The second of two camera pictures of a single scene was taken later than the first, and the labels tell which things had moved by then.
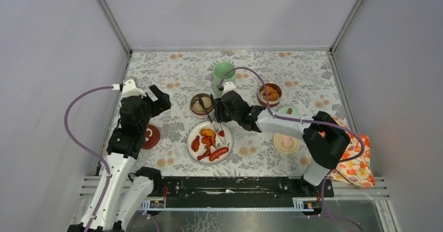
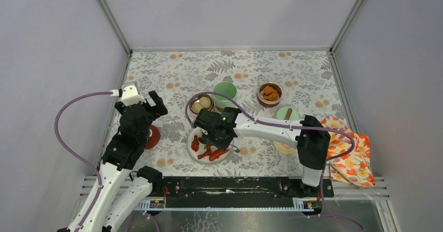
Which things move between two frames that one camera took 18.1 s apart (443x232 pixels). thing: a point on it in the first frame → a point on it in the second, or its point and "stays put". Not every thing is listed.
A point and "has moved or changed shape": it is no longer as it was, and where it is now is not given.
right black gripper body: x=222 y=114 → x=217 y=141
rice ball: x=207 y=102 stays put
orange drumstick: x=195 y=143 stays put
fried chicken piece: x=270 y=91 stays put
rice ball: x=197 y=107 stays put
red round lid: x=152 y=137 stays put
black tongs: x=224 y=141 has moved or changed shape
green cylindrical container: x=219 y=70 has moved or changed shape
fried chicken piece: x=273 y=96 stays put
